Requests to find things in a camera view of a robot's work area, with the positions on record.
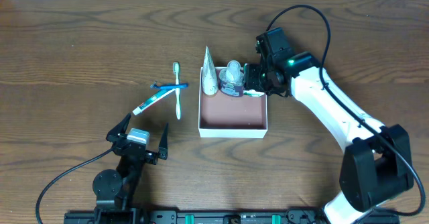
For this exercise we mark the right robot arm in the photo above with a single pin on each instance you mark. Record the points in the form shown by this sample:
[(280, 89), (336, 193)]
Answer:
[(377, 163)]

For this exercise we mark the green soap box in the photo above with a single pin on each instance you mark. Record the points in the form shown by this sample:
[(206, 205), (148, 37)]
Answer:
[(253, 93)]

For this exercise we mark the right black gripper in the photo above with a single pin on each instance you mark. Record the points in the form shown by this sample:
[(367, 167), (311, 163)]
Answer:
[(252, 77)]

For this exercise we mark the teal white toothpaste tube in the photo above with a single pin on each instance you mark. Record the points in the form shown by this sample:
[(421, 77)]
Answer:
[(152, 100)]

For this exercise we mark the blue disposable razor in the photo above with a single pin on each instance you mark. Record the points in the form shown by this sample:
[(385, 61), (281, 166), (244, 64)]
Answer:
[(169, 87)]

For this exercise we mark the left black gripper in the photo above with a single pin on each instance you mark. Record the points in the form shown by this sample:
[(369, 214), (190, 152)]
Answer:
[(135, 149)]

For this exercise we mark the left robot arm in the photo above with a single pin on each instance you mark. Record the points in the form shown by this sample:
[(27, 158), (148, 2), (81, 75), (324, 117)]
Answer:
[(115, 188)]

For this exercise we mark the white lotion tube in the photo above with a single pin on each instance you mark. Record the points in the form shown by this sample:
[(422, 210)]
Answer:
[(209, 75)]

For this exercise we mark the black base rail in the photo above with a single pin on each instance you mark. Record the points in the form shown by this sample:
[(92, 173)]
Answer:
[(201, 217)]

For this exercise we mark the green white toothbrush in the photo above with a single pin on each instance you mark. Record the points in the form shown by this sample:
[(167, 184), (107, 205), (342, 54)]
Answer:
[(176, 70)]

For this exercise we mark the blue hand sanitizer bottle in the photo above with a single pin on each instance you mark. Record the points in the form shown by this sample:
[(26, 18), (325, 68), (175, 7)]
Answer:
[(232, 79)]

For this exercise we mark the white box with pink interior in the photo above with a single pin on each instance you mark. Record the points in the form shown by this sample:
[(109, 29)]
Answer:
[(223, 116)]

